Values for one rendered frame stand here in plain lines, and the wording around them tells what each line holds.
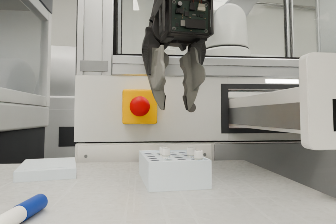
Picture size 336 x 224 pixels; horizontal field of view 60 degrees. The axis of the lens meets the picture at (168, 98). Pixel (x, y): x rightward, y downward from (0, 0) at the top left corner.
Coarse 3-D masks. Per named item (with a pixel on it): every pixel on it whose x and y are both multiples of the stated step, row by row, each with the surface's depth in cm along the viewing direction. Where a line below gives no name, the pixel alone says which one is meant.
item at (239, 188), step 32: (224, 160) 63; (0, 192) 37; (32, 192) 37; (64, 192) 37; (96, 192) 37; (128, 192) 37; (160, 192) 37; (192, 192) 37; (224, 192) 37; (256, 192) 37; (288, 192) 37; (320, 192) 37
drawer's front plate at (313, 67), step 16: (304, 64) 33; (320, 64) 33; (304, 80) 33; (320, 80) 33; (304, 96) 33; (320, 96) 33; (304, 112) 33; (320, 112) 32; (304, 128) 33; (320, 128) 32; (304, 144) 33; (320, 144) 32
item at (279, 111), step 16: (256, 96) 51; (272, 96) 45; (288, 96) 40; (240, 112) 58; (256, 112) 51; (272, 112) 45; (288, 112) 40; (256, 128) 51; (272, 128) 45; (288, 128) 40
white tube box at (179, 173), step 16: (144, 160) 41; (160, 160) 40; (176, 160) 40; (192, 160) 38; (208, 160) 38; (144, 176) 41; (160, 176) 37; (176, 176) 37; (192, 176) 38; (208, 176) 38
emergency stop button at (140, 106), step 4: (140, 96) 58; (132, 100) 57; (136, 100) 57; (140, 100) 57; (144, 100) 57; (132, 104) 57; (136, 104) 57; (140, 104) 57; (144, 104) 57; (148, 104) 57; (132, 108) 57; (136, 108) 57; (140, 108) 57; (144, 108) 57; (148, 108) 57; (132, 112) 57; (136, 112) 57; (140, 112) 57; (144, 112) 57
